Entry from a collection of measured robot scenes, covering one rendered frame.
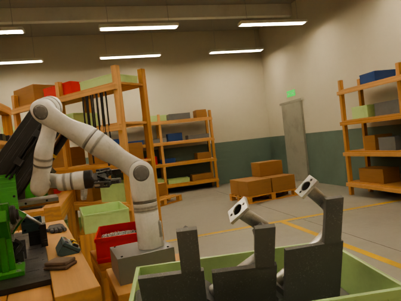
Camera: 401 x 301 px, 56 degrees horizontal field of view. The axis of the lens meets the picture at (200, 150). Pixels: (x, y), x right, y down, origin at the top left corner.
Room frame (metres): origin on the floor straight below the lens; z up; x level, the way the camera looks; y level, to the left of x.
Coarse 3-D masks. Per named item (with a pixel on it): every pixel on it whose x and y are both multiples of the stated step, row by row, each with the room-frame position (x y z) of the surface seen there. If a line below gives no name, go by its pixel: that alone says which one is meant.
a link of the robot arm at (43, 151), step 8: (48, 96) 1.42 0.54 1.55; (48, 128) 1.45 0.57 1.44; (40, 136) 1.45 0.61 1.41; (48, 136) 1.45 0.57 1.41; (40, 144) 1.44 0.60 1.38; (48, 144) 1.45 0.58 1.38; (40, 152) 1.43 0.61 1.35; (48, 152) 1.45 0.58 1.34; (40, 160) 1.44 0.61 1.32; (48, 160) 1.46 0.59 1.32
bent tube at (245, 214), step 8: (240, 200) 0.83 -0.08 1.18; (232, 208) 0.84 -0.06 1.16; (240, 208) 0.84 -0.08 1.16; (248, 208) 0.80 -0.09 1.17; (232, 216) 0.83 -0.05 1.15; (240, 216) 0.81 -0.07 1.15; (248, 216) 0.82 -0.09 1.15; (256, 216) 0.83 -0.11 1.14; (232, 224) 0.82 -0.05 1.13; (248, 224) 0.84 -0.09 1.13; (256, 224) 0.83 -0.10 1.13; (240, 264) 0.91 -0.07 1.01; (248, 264) 0.90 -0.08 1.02
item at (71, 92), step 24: (144, 72) 4.69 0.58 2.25; (24, 96) 5.46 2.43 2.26; (72, 96) 4.68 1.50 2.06; (96, 96) 4.43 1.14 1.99; (120, 96) 4.31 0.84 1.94; (144, 96) 4.65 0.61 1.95; (96, 120) 5.11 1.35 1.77; (120, 120) 4.29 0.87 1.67; (144, 120) 4.66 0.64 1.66; (120, 144) 4.32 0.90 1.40; (72, 168) 4.83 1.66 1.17; (96, 168) 4.52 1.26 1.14; (48, 192) 5.27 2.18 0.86; (96, 192) 4.79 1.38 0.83; (120, 192) 4.42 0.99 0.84
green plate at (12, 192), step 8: (0, 176) 1.68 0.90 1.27; (8, 176) 1.70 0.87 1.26; (0, 184) 1.67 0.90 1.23; (8, 184) 1.69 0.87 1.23; (0, 192) 1.66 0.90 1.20; (8, 192) 1.68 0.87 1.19; (16, 192) 1.69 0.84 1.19; (0, 200) 1.65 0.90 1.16; (8, 200) 1.67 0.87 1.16; (16, 200) 1.68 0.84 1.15; (16, 208) 1.67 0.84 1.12
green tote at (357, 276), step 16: (224, 256) 1.17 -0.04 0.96; (240, 256) 1.18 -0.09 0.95; (352, 256) 1.03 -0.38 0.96; (144, 272) 1.15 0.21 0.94; (160, 272) 1.15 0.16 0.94; (208, 272) 1.17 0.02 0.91; (352, 272) 1.04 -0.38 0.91; (368, 272) 0.95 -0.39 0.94; (352, 288) 1.05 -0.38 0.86; (368, 288) 0.96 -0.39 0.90; (384, 288) 0.88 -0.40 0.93; (400, 288) 0.80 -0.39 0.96
